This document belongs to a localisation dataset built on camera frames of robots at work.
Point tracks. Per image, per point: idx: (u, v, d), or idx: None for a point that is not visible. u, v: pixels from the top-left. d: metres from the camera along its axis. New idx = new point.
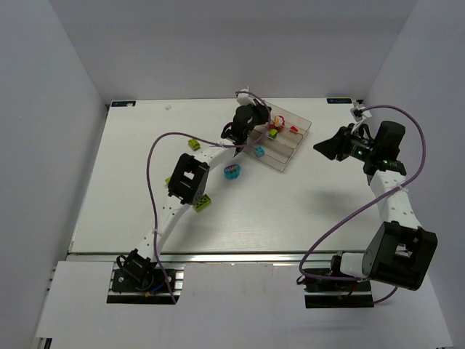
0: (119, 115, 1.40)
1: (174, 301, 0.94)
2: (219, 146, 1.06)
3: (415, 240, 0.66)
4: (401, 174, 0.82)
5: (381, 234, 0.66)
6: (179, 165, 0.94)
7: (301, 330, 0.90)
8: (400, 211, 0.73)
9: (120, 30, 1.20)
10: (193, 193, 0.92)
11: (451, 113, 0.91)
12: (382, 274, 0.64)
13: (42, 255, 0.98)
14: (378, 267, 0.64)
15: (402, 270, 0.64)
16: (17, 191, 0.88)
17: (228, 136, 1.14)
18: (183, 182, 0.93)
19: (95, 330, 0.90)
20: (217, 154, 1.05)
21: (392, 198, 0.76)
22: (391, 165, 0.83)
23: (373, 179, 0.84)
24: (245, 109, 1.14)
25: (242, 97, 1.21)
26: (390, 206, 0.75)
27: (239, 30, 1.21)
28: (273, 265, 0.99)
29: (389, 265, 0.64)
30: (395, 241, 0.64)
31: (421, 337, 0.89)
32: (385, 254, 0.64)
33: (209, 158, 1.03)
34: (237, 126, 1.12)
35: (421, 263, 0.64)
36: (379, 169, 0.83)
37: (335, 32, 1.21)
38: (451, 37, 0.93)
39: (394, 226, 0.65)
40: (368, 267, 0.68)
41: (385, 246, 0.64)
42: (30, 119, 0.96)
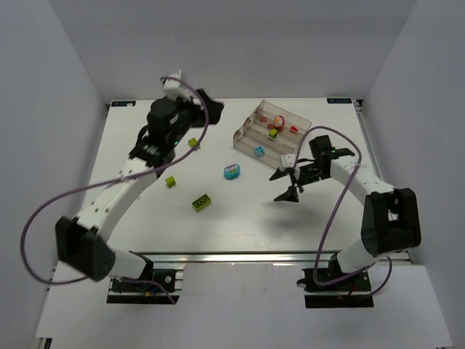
0: (118, 114, 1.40)
1: (173, 301, 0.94)
2: (120, 182, 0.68)
3: (397, 200, 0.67)
4: (352, 155, 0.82)
5: (369, 209, 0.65)
6: (57, 241, 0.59)
7: (301, 331, 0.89)
8: (373, 183, 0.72)
9: (120, 30, 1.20)
10: (92, 270, 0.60)
11: (450, 114, 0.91)
12: (389, 246, 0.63)
13: (42, 255, 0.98)
14: (382, 243, 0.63)
15: (403, 234, 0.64)
16: (17, 191, 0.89)
17: (142, 145, 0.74)
18: (70, 259, 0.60)
19: (95, 331, 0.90)
20: (116, 200, 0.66)
21: (360, 176, 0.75)
22: (338, 151, 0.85)
23: (334, 169, 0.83)
24: (163, 105, 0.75)
25: (170, 83, 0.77)
26: (362, 182, 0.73)
27: (239, 30, 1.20)
28: (273, 265, 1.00)
29: (391, 235, 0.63)
30: (384, 209, 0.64)
31: (421, 338, 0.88)
32: (383, 226, 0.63)
33: (104, 213, 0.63)
34: (155, 129, 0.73)
35: (413, 219, 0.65)
36: (333, 158, 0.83)
37: (335, 32, 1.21)
38: (451, 36, 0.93)
39: (377, 195, 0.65)
40: (373, 246, 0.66)
41: (378, 218, 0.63)
42: (30, 119, 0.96)
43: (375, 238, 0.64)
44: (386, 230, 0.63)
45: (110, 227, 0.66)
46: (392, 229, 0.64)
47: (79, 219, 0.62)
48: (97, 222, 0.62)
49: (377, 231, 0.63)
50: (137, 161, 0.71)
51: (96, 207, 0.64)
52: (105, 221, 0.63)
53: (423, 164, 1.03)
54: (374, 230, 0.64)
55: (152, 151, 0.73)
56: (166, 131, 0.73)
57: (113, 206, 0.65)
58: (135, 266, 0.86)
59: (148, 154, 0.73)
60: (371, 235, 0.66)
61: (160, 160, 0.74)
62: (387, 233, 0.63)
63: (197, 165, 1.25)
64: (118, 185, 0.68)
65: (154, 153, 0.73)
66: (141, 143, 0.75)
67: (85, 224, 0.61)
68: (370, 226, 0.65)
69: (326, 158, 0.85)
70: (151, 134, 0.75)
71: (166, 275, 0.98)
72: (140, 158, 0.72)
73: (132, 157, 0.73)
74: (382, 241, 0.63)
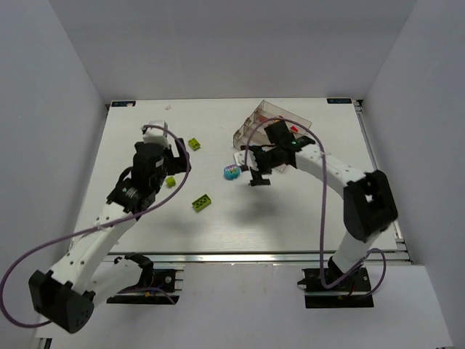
0: (118, 114, 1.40)
1: (173, 301, 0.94)
2: (96, 230, 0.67)
3: (370, 183, 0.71)
4: (312, 146, 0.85)
5: (349, 201, 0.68)
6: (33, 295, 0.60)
7: (301, 330, 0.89)
8: (344, 170, 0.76)
9: (120, 30, 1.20)
10: (67, 322, 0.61)
11: (450, 114, 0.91)
12: (374, 229, 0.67)
13: (43, 255, 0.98)
14: (369, 227, 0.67)
15: (384, 214, 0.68)
16: (17, 191, 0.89)
17: (121, 187, 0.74)
18: (46, 313, 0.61)
19: (95, 330, 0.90)
20: (91, 251, 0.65)
21: (329, 166, 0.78)
22: (300, 143, 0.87)
23: (301, 162, 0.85)
24: (150, 150, 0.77)
25: (154, 131, 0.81)
26: (334, 172, 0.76)
27: (238, 30, 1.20)
28: (273, 265, 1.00)
29: (375, 219, 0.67)
30: (361, 196, 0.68)
31: (421, 338, 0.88)
32: (364, 211, 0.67)
33: (78, 265, 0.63)
34: (139, 171, 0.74)
35: (387, 197, 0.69)
36: (296, 151, 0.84)
37: (335, 32, 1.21)
38: (451, 36, 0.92)
39: (352, 186, 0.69)
40: (360, 233, 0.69)
41: (360, 206, 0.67)
42: (30, 119, 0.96)
43: (360, 226, 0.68)
44: (369, 214, 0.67)
45: (87, 278, 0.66)
46: (374, 213, 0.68)
47: (54, 273, 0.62)
48: (71, 278, 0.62)
49: (362, 219, 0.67)
50: (115, 205, 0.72)
51: (71, 259, 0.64)
52: (81, 274, 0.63)
53: (423, 164, 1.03)
54: (358, 219, 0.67)
55: (131, 193, 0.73)
56: (149, 176, 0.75)
57: (89, 257, 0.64)
58: (131, 270, 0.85)
59: (128, 197, 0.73)
60: (356, 223, 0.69)
61: (138, 204, 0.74)
62: (370, 217, 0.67)
63: (197, 165, 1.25)
64: (95, 233, 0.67)
65: (134, 196, 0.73)
66: (120, 185, 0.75)
67: (59, 278, 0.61)
68: (354, 215, 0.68)
69: (290, 150, 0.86)
70: (133, 177, 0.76)
71: (166, 275, 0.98)
72: (119, 202, 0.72)
73: (110, 201, 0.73)
74: (367, 226, 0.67)
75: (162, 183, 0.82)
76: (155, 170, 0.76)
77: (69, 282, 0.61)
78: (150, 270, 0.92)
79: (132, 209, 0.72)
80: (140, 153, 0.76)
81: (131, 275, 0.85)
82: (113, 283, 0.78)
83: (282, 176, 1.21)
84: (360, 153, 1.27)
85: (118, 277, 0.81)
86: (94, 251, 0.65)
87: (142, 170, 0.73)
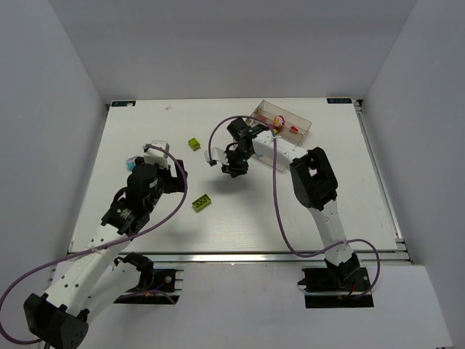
0: (119, 114, 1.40)
1: (172, 301, 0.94)
2: (91, 252, 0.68)
3: (312, 158, 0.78)
4: (266, 132, 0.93)
5: (295, 174, 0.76)
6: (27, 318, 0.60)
7: (301, 331, 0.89)
8: (290, 150, 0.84)
9: (120, 30, 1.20)
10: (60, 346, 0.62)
11: (450, 114, 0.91)
12: (320, 197, 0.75)
13: (42, 255, 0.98)
14: (314, 196, 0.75)
15: (326, 184, 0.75)
16: (17, 191, 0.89)
17: (115, 209, 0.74)
18: (38, 337, 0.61)
19: (94, 330, 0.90)
20: (87, 274, 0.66)
21: (279, 147, 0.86)
22: (255, 128, 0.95)
23: (258, 147, 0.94)
24: (145, 170, 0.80)
25: (155, 152, 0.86)
26: (283, 153, 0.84)
27: (238, 30, 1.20)
28: (273, 265, 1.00)
29: (318, 189, 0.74)
30: (305, 169, 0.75)
31: (421, 338, 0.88)
32: (308, 184, 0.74)
33: (73, 288, 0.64)
34: (134, 192, 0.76)
35: (327, 168, 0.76)
36: (253, 138, 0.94)
37: (335, 33, 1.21)
38: (451, 37, 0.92)
39: (297, 161, 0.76)
40: (307, 201, 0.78)
41: (303, 178, 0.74)
42: (30, 118, 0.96)
43: (306, 195, 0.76)
44: (313, 185, 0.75)
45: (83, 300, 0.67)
46: (317, 183, 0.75)
47: (48, 296, 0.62)
48: (65, 300, 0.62)
49: (307, 190, 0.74)
50: (110, 227, 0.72)
51: (66, 282, 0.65)
52: (75, 297, 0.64)
53: (422, 164, 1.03)
54: (304, 190, 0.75)
55: (126, 214, 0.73)
56: (144, 197, 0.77)
57: (83, 280, 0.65)
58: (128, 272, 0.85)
59: (123, 217, 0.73)
60: (304, 194, 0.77)
61: (132, 225, 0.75)
62: (313, 187, 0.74)
63: (197, 165, 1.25)
64: (90, 255, 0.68)
65: (129, 216, 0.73)
66: (114, 205, 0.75)
67: (54, 302, 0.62)
68: (301, 187, 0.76)
69: (246, 137, 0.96)
70: (127, 199, 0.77)
71: (166, 275, 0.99)
72: (112, 223, 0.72)
73: (104, 224, 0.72)
74: (312, 195, 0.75)
75: (155, 203, 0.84)
76: (151, 191, 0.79)
77: (64, 306, 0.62)
78: (150, 273, 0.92)
79: (126, 231, 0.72)
80: (136, 175, 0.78)
81: (127, 280, 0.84)
82: (110, 295, 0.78)
83: (282, 176, 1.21)
84: (360, 153, 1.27)
85: (116, 287, 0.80)
86: (89, 274, 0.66)
87: (137, 190, 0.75)
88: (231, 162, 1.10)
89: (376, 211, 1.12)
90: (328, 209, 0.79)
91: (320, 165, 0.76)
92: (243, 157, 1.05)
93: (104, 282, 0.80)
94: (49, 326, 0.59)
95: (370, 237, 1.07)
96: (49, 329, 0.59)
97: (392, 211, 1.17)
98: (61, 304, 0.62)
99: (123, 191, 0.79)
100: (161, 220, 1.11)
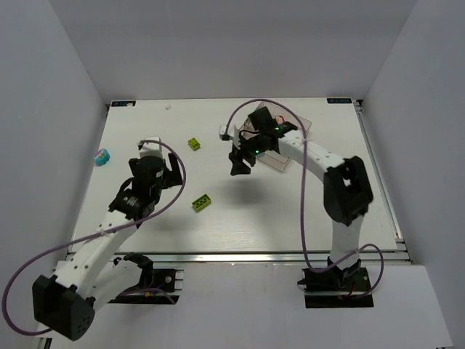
0: (119, 114, 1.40)
1: (173, 301, 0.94)
2: (100, 235, 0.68)
3: (348, 168, 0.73)
4: (293, 131, 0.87)
5: (328, 185, 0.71)
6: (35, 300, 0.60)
7: (301, 330, 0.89)
8: (323, 156, 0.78)
9: (120, 30, 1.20)
10: (71, 329, 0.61)
11: (450, 114, 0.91)
12: (352, 211, 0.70)
13: (42, 256, 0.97)
14: (346, 210, 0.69)
15: (361, 197, 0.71)
16: (17, 191, 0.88)
17: (122, 197, 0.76)
18: (47, 320, 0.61)
19: (94, 330, 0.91)
20: (96, 256, 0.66)
21: (310, 153, 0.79)
22: (283, 128, 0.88)
23: (282, 148, 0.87)
24: (150, 161, 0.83)
25: (150, 145, 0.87)
26: (315, 158, 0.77)
27: (238, 30, 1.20)
28: (273, 265, 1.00)
29: (352, 202, 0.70)
30: (340, 181, 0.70)
31: (421, 337, 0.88)
32: (343, 197, 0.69)
33: (83, 270, 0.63)
34: (140, 181, 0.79)
35: (364, 181, 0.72)
36: (279, 138, 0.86)
37: (336, 33, 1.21)
38: (450, 38, 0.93)
39: (332, 171, 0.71)
40: (338, 215, 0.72)
41: (338, 189, 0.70)
42: (30, 118, 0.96)
43: (339, 209, 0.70)
44: (347, 198, 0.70)
45: (91, 284, 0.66)
46: (351, 196, 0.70)
47: (57, 277, 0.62)
48: (75, 281, 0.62)
49: (341, 202, 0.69)
50: (117, 212, 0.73)
51: (75, 265, 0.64)
52: (85, 278, 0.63)
53: (423, 164, 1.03)
54: (337, 203, 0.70)
55: (133, 201, 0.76)
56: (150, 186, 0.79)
57: (93, 261, 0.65)
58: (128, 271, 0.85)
59: (131, 204, 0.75)
60: (335, 207, 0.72)
61: (139, 213, 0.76)
62: (347, 199, 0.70)
63: (197, 164, 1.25)
64: (99, 238, 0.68)
65: (139, 205, 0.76)
66: (121, 194, 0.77)
67: (64, 282, 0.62)
68: (333, 200, 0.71)
69: (273, 136, 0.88)
70: (134, 190, 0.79)
71: (166, 275, 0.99)
72: (120, 209, 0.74)
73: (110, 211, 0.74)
74: (345, 209, 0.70)
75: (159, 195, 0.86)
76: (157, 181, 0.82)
77: (73, 285, 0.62)
78: (150, 272, 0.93)
79: (134, 216, 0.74)
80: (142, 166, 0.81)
81: (129, 277, 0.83)
82: (115, 286, 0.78)
83: (282, 176, 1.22)
84: (360, 153, 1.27)
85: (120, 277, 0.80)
86: (99, 256, 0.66)
87: (144, 179, 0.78)
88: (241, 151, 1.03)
89: (376, 212, 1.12)
90: (354, 224, 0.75)
91: (357, 176, 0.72)
92: (257, 151, 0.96)
93: (106, 275, 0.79)
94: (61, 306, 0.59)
95: (371, 237, 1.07)
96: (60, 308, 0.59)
97: (392, 211, 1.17)
98: (71, 283, 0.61)
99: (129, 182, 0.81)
100: (160, 220, 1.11)
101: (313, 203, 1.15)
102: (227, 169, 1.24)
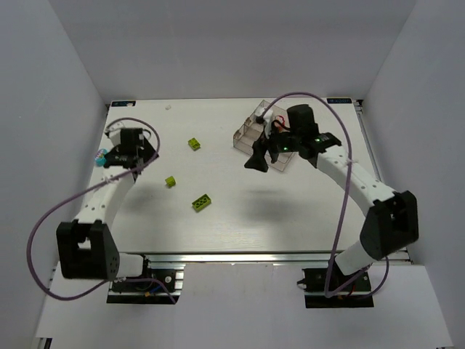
0: (119, 114, 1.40)
1: (174, 301, 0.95)
2: (107, 182, 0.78)
3: (396, 202, 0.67)
4: (337, 146, 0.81)
5: (373, 222, 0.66)
6: (63, 245, 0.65)
7: (300, 330, 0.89)
8: (370, 185, 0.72)
9: (120, 30, 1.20)
10: (105, 265, 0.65)
11: (450, 114, 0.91)
12: (391, 250, 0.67)
13: (41, 256, 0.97)
14: (386, 249, 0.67)
15: (404, 235, 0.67)
16: (17, 191, 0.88)
17: (114, 156, 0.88)
18: (79, 262, 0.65)
19: (94, 330, 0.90)
20: (108, 198, 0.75)
21: (354, 177, 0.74)
22: (325, 140, 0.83)
23: (320, 163, 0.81)
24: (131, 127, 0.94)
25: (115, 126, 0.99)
26: (360, 187, 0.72)
27: (238, 30, 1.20)
28: (273, 265, 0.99)
29: (393, 241, 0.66)
30: (386, 219, 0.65)
31: (421, 337, 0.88)
32: (386, 236, 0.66)
33: (102, 208, 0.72)
34: (127, 142, 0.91)
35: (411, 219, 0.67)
36: (320, 152, 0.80)
37: (335, 33, 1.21)
38: (450, 37, 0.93)
39: (379, 206, 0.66)
40: (375, 250, 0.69)
41: (383, 227, 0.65)
42: (30, 118, 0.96)
43: (378, 247, 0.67)
44: (390, 237, 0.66)
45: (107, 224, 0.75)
46: (393, 233, 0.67)
47: (80, 219, 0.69)
48: (99, 217, 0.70)
49: (383, 239, 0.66)
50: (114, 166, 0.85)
51: (91, 207, 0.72)
52: (104, 215, 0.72)
53: (423, 164, 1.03)
54: (378, 242, 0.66)
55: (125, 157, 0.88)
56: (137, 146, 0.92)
57: (107, 201, 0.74)
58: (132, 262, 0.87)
59: (124, 158, 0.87)
60: (373, 243, 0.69)
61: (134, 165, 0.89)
62: (390, 239, 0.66)
63: (197, 164, 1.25)
64: (104, 187, 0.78)
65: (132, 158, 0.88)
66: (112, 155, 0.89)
67: (87, 220, 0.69)
68: (374, 236, 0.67)
69: (312, 147, 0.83)
70: (123, 152, 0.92)
71: (166, 275, 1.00)
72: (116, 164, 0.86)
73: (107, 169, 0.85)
74: (386, 247, 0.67)
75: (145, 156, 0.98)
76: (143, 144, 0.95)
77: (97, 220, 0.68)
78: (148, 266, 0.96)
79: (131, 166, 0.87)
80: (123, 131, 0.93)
81: (136, 262, 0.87)
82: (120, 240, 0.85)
83: (282, 176, 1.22)
84: (360, 153, 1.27)
85: None
86: (110, 197, 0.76)
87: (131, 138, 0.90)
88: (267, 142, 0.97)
89: None
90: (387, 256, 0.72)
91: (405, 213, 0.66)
92: (285, 146, 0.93)
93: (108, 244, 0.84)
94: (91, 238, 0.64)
95: None
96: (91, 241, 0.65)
97: None
98: (95, 218, 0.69)
99: (115, 149, 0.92)
100: (160, 220, 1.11)
101: (313, 203, 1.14)
102: (227, 169, 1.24)
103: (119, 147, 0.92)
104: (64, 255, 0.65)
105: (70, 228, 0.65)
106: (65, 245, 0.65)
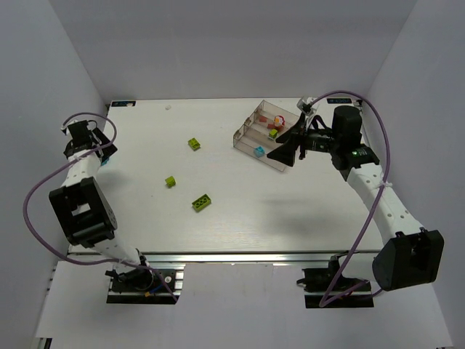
0: (119, 114, 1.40)
1: (175, 300, 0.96)
2: (78, 159, 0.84)
3: (421, 239, 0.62)
4: (375, 165, 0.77)
5: (391, 252, 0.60)
6: (60, 210, 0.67)
7: (300, 330, 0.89)
8: (397, 215, 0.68)
9: (120, 30, 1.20)
10: (104, 212, 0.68)
11: (450, 114, 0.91)
12: (402, 286, 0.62)
13: (41, 256, 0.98)
14: (398, 283, 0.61)
15: (420, 274, 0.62)
16: (17, 191, 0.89)
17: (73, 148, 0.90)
18: (82, 220, 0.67)
19: (94, 330, 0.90)
20: (83, 166, 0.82)
21: (383, 203, 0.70)
22: (362, 155, 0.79)
23: (351, 178, 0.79)
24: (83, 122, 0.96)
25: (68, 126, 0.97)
26: (386, 214, 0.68)
27: (238, 31, 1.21)
28: (273, 265, 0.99)
29: (407, 277, 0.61)
30: (407, 254, 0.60)
31: (421, 338, 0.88)
32: (401, 270, 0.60)
33: (83, 172, 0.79)
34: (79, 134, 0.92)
35: (433, 260, 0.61)
36: (353, 166, 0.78)
37: (335, 33, 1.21)
38: (451, 37, 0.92)
39: (400, 238, 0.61)
40: (384, 280, 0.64)
41: (401, 260, 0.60)
42: (30, 119, 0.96)
43: (390, 279, 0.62)
44: (405, 272, 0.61)
45: None
46: (409, 268, 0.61)
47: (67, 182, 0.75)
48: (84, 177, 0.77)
49: (396, 273, 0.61)
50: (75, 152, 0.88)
51: (73, 175, 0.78)
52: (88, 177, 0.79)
53: (423, 164, 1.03)
54: (391, 274, 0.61)
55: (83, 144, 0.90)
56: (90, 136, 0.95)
57: (84, 168, 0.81)
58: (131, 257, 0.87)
59: (83, 145, 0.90)
60: (386, 272, 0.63)
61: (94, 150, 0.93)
62: (405, 275, 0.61)
63: (197, 164, 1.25)
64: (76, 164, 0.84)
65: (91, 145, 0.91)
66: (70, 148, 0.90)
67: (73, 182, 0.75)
68: (389, 267, 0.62)
69: (346, 159, 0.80)
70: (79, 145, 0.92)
71: (166, 275, 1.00)
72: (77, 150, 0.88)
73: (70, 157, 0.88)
74: (397, 281, 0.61)
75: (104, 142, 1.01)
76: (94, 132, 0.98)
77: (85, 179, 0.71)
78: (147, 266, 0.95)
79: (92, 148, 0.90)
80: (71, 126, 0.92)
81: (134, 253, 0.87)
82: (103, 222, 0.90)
83: (282, 176, 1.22)
84: None
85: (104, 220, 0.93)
86: (85, 166, 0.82)
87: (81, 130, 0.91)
88: (306, 134, 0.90)
89: None
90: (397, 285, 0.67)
91: (429, 252, 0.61)
92: (320, 145, 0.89)
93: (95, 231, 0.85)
94: (83, 191, 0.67)
95: (371, 237, 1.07)
96: (87, 194, 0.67)
97: None
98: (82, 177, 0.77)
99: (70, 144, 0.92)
100: (160, 220, 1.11)
101: (313, 203, 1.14)
102: (227, 169, 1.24)
103: (73, 142, 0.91)
104: (63, 220, 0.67)
105: (62, 192, 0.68)
106: (62, 209, 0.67)
